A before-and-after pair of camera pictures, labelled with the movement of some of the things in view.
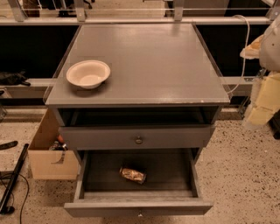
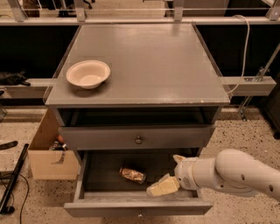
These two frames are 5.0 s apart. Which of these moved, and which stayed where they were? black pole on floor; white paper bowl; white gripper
Moved: white gripper
Stayed: black pole on floor; white paper bowl
